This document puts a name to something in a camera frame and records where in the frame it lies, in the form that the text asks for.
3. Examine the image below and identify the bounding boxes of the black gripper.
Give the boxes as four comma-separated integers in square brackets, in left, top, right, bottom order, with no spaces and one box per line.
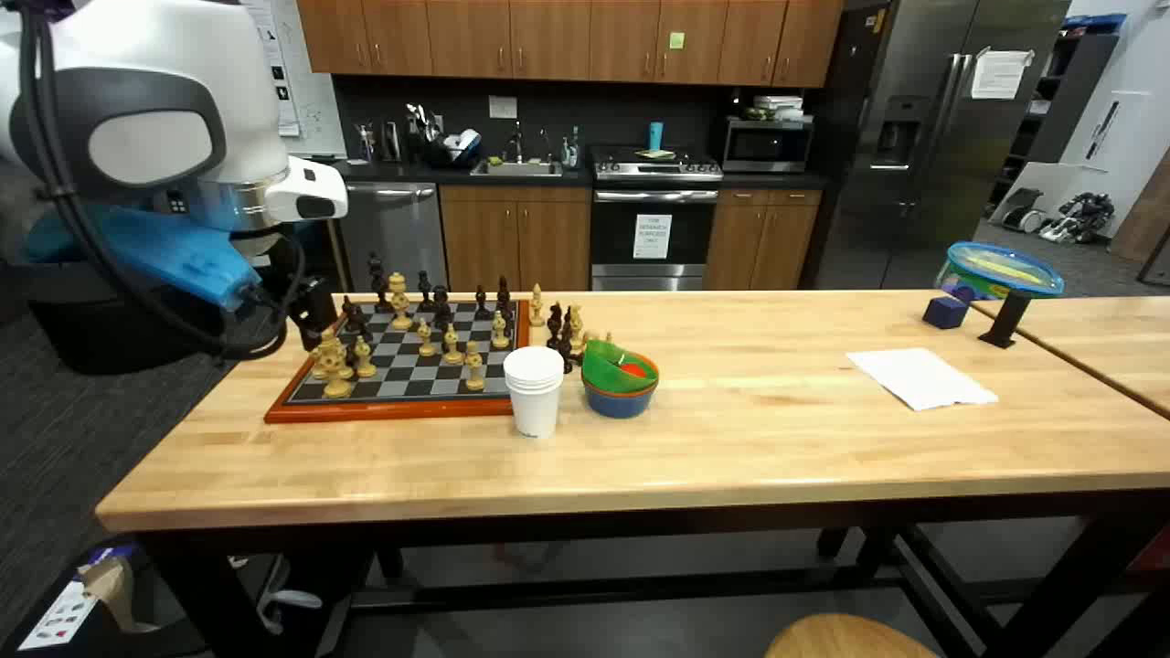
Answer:
[289,279,338,348]

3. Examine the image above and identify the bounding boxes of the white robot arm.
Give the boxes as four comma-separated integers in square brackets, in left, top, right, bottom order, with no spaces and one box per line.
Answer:
[0,0,346,363]

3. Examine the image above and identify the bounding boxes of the wooden chess board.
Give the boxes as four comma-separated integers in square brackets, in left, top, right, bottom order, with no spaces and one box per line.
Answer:
[262,300,530,423]

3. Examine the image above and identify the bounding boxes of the light wooden chess piece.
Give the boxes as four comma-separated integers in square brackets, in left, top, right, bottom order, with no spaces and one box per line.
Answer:
[463,345,486,390]

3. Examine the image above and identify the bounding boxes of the black chess piece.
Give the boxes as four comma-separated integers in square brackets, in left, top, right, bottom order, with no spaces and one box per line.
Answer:
[546,303,572,353]

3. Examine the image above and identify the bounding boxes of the stainless steel dishwasher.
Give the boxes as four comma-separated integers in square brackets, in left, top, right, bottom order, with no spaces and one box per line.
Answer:
[341,183,446,289]

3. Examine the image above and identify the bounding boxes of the white paper cup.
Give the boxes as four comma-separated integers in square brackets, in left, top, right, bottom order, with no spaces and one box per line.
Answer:
[503,348,563,437]

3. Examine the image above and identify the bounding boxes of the lower wooden cabinets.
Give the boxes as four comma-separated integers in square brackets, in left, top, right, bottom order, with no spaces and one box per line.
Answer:
[438,185,588,289]

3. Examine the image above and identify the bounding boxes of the wooden cabinets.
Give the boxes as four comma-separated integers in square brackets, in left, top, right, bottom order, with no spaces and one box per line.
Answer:
[295,0,846,88]
[438,185,588,289]

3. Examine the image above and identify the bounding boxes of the kitchen sink faucet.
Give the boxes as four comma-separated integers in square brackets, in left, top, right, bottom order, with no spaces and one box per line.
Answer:
[475,124,563,180]

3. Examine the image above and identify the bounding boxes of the upper wooden cabinets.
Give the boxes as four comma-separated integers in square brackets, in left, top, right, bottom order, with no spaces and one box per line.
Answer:
[295,0,846,88]

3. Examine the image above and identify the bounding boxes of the blue bowl with green toy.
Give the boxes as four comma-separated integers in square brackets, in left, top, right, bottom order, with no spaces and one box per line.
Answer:
[580,339,657,417]

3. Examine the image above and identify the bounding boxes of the stainless steel oven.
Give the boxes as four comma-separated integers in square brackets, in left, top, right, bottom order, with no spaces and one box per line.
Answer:
[588,147,724,292]

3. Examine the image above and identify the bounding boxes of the teal cup on stove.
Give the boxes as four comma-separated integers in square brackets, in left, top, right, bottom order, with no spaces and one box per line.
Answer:
[647,120,667,151]

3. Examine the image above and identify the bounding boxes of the black microwave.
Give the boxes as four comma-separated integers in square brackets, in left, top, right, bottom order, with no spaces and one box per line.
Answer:
[724,116,811,172]

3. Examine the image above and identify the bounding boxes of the white paper sheet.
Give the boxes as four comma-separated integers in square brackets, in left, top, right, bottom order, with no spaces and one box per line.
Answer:
[847,348,993,410]

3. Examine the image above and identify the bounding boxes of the round wooden stool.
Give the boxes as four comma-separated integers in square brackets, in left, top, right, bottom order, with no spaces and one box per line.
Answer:
[765,613,937,658]

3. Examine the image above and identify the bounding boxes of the small dark blue box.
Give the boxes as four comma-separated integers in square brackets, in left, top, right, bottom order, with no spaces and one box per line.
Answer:
[925,296,968,328]

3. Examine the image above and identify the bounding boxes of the stainless steel refrigerator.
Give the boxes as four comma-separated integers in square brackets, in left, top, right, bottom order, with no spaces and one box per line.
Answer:
[809,0,1068,289]

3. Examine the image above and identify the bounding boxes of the blue plate on stand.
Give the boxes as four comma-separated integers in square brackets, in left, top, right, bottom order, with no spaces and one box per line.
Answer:
[937,242,1064,348]

